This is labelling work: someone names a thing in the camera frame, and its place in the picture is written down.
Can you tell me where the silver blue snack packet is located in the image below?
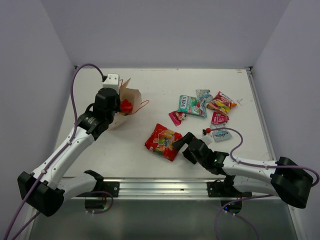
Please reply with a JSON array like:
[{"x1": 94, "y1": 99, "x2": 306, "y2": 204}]
[{"x1": 195, "y1": 89, "x2": 213, "y2": 107}]

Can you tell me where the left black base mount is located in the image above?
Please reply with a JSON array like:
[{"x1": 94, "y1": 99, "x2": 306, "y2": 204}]
[{"x1": 73, "y1": 169, "x2": 120, "y2": 211}]

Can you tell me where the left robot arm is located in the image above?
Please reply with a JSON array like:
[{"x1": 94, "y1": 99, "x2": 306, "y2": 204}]
[{"x1": 17, "y1": 87, "x2": 121, "y2": 217}]

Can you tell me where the large red candy bag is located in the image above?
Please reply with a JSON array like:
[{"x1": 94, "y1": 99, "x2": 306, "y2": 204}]
[{"x1": 119, "y1": 99, "x2": 133, "y2": 116}]

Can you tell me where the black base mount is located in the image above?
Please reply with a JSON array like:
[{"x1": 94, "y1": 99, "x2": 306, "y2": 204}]
[
  {"x1": 206, "y1": 176, "x2": 253, "y2": 214},
  {"x1": 73, "y1": 169, "x2": 120, "y2": 211}
]

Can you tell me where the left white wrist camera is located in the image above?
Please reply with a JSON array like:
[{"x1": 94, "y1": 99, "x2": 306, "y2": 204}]
[{"x1": 102, "y1": 73, "x2": 120, "y2": 93}]

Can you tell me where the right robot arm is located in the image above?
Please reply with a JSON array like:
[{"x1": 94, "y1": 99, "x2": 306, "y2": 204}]
[{"x1": 172, "y1": 132, "x2": 315, "y2": 209}]

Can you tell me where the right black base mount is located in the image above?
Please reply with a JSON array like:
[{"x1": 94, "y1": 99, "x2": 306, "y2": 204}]
[{"x1": 206, "y1": 176, "x2": 253, "y2": 214}]

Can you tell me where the pink small snack packet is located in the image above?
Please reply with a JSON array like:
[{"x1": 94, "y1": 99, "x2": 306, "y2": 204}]
[{"x1": 168, "y1": 111, "x2": 187, "y2": 127}]

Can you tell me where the red pink snack packet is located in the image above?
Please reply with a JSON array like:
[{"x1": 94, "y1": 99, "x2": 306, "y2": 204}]
[{"x1": 211, "y1": 112, "x2": 229, "y2": 125}]

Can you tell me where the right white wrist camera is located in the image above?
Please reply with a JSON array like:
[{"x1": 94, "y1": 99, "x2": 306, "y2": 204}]
[{"x1": 201, "y1": 128, "x2": 215, "y2": 145}]

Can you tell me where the aluminium front rail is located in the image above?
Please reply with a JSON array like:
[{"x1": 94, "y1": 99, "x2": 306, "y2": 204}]
[{"x1": 32, "y1": 177, "x2": 293, "y2": 201}]

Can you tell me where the silver blue flat packet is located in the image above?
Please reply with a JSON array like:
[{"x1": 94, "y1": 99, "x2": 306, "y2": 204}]
[{"x1": 210, "y1": 123, "x2": 232, "y2": 143}]

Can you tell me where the printed bear paper bag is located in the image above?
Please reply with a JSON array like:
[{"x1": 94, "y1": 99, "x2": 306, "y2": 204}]
[{"x1": 108, "y1": 78, "x2": 150, "y2": 131}]

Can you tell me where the orange fruit candy bag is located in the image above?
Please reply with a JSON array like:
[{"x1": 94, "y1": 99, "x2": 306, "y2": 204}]
[{"x1": 206, "y1": 91, "x2": 237, "y2": 116}]

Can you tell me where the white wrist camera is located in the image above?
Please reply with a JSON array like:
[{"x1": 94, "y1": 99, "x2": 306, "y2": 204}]
[
  {"x1": 102, "y1": 73, "x2": 120, "y2": 93},
  {"x1": 201, "y1": 128, "x2": 215, "y2": 145}
]

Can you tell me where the green Fox's mint bag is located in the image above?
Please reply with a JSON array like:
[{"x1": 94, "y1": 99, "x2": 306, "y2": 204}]
[{"x1": 176, "y1": 95, "x2": 207, "y2": 118}]

